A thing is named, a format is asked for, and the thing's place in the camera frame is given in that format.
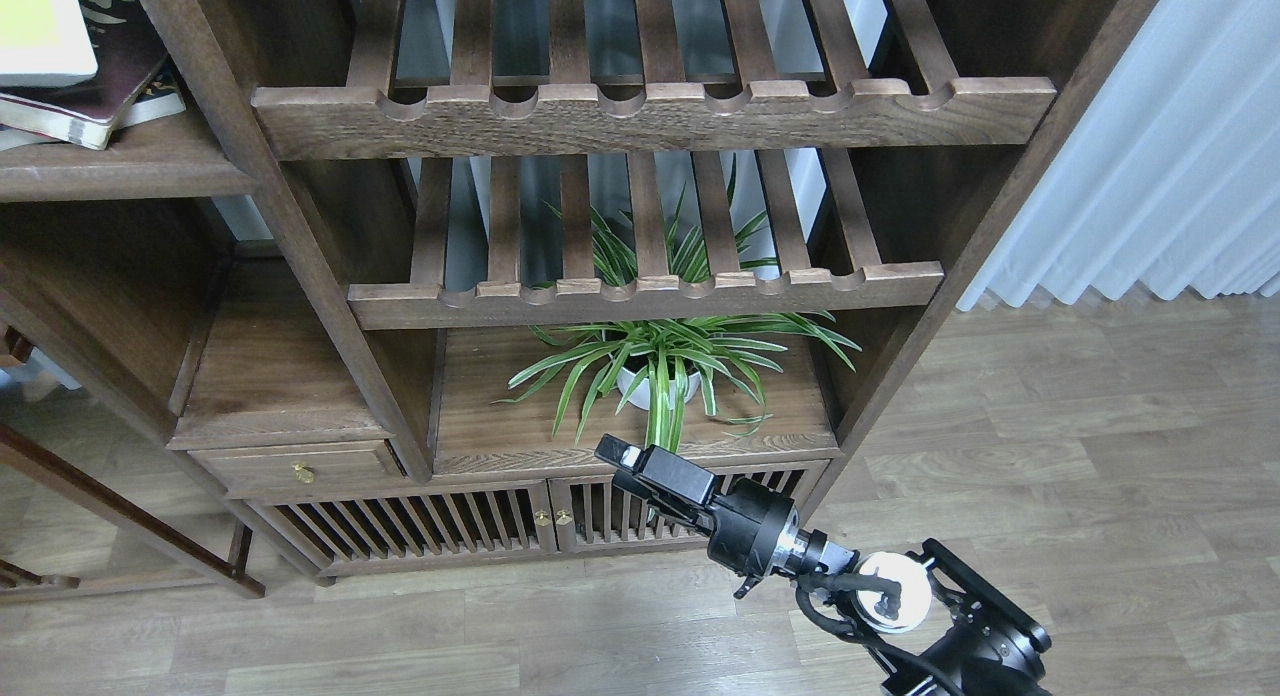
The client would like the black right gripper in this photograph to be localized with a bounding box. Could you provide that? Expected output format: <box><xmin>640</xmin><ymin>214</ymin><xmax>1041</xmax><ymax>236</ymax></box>
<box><xmin>595</xmin><ymin>432</ymin><xmax>806</xmax><ymax>582</ymax></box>

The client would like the dark maroon thick book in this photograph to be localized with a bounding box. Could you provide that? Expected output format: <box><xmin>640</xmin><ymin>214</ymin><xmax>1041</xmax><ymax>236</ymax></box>
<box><xmin>1</xmin><ymin>0</ymin><xmax>168</xmax><ymax>150</ymax></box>

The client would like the yellow green paperback book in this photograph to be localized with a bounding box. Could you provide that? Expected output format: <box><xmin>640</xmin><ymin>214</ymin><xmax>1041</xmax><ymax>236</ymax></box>
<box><xmin>1</xmin><ymin>0</ymin><xmax>99</xmax><ymax>87</ymax></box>

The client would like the white green illustrated book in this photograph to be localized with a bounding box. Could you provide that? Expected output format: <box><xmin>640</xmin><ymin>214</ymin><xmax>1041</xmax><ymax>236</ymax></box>
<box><xmin>0</xmin><ymin>67</ymin><xmax>188</xmax><ymax>154</ymax></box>

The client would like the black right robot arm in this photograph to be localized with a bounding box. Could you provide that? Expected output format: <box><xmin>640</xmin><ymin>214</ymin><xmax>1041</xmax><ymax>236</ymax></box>
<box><xmin>595</xmin><ymin>435</ymin><xmax>1051</xmax><ymax>695</ymax></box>

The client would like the white plant pot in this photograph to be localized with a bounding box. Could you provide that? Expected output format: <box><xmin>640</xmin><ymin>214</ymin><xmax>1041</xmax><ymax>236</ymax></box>
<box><xmin>616</xmin><ymin>357</ymin><xmax>701</xmax><ymax>412</ymax></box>

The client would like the green spider plant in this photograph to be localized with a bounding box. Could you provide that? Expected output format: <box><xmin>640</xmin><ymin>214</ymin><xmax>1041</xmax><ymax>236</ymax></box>
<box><xmin>497</xmin><ymin>156</ymin><xmax>863</xmax><ymax>472</ymax></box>

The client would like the dark wooden bookshelf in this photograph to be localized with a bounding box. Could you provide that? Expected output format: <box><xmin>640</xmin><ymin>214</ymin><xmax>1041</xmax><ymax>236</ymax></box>
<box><xmin>3</xmin><ymin>0</ymin><xmax>1158</xmax><ymax>583</ymax></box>

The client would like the white pleated curtain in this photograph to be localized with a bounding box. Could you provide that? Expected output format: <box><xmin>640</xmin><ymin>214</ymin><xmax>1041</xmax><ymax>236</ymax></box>
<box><xmin>957</xmin><ymin>0</ymin><xmax>1279</xmax><ymax>310</ymax></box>

